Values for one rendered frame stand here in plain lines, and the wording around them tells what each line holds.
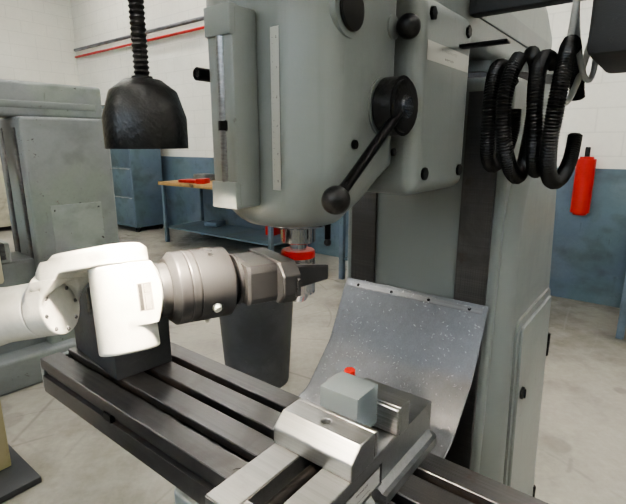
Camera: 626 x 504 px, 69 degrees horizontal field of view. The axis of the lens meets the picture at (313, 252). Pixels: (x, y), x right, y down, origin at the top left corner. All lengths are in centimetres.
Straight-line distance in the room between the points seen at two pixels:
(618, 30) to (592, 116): 404
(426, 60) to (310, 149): 23
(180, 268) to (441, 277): 56
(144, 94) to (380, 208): 65
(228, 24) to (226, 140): 11
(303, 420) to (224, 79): 42
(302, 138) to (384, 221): 50
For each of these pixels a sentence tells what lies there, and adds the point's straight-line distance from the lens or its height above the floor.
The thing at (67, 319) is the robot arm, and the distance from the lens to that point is 61.
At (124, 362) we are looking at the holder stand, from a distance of 100.
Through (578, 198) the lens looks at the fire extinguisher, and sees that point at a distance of 459.
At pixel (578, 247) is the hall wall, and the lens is 479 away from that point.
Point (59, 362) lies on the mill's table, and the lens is 115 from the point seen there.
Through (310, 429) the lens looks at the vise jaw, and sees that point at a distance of 62.
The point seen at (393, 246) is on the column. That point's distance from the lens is 98.
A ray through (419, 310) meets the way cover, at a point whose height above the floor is 108.
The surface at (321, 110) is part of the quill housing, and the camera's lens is 51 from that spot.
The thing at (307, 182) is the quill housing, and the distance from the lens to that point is 51.
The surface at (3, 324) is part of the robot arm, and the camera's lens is 62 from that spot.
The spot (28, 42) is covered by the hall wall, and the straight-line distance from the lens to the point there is 1030.
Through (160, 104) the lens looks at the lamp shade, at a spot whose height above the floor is 144.
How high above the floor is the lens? 141
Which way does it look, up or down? 13 degrees down
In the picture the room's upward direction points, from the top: straight up
